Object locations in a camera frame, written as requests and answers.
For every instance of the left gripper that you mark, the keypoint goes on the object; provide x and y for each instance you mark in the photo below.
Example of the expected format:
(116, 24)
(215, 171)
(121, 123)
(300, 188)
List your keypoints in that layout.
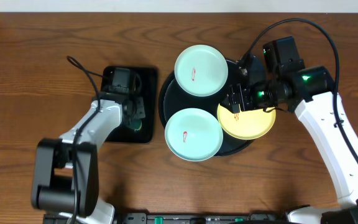
(136, 109)

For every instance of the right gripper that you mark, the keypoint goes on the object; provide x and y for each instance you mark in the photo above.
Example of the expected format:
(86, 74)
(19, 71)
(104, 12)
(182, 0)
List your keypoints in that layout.
(243, 89)

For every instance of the green yellow sponge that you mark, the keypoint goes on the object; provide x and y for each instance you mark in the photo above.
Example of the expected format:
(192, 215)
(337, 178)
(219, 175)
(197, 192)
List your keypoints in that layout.
(135, 124)

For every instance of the yellow plate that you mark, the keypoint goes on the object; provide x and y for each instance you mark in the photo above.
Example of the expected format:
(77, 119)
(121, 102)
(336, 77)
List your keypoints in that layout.
(246, 125)

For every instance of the mint plate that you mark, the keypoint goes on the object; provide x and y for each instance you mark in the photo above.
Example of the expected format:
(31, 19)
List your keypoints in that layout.
(193, 134)
(201, 70)

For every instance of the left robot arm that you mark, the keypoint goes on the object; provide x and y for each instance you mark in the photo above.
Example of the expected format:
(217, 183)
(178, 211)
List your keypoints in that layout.
(66, 176)

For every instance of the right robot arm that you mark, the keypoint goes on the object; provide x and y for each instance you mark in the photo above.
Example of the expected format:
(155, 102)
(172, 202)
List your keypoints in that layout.
(311, 94)

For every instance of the rectangular black tray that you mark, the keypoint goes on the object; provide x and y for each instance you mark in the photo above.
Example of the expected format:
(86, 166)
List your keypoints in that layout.
(149, 90)

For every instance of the round black tray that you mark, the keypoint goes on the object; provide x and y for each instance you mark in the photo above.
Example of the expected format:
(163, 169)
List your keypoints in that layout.
(173, 99)

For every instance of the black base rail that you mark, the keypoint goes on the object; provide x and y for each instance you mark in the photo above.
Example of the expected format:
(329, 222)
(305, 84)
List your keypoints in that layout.
(143, 218)

